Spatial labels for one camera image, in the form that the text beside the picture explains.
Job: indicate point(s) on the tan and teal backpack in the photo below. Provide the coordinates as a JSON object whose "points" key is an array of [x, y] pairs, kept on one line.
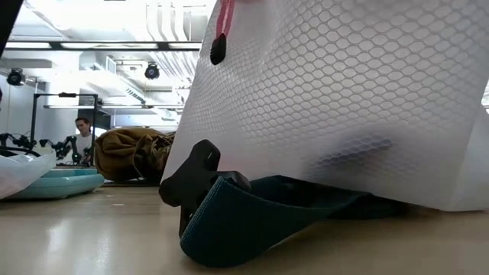
{"points": [[248, 229]]}

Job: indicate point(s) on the pink-edged mesh zipper pouch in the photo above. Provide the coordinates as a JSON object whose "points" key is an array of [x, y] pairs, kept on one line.
{"points": [[344, 95]]}

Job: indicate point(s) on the clear plastic bag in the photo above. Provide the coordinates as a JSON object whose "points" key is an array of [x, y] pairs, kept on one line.
{"points": [[19, 172]]}

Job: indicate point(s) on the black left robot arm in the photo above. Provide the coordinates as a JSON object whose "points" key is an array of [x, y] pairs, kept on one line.
{"points": [[7, 19]]}

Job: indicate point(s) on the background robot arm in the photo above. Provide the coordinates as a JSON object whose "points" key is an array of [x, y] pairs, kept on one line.
{"points": [[63, 147], [23, 142]]}

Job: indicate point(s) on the black ceiling spotlight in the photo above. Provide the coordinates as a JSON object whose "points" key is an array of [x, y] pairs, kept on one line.
{"points": [[152, 72], [15, 77]]}

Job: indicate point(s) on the person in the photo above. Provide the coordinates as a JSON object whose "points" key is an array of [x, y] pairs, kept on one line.
{"points": [[82, 143]]}

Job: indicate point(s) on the black background stand frame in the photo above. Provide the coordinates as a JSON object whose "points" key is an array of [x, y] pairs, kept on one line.
{"points": [[64, 94]]}

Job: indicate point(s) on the black ceiling light rail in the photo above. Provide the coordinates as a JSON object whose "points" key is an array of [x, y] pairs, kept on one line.
{"points": [[55, 46]]}

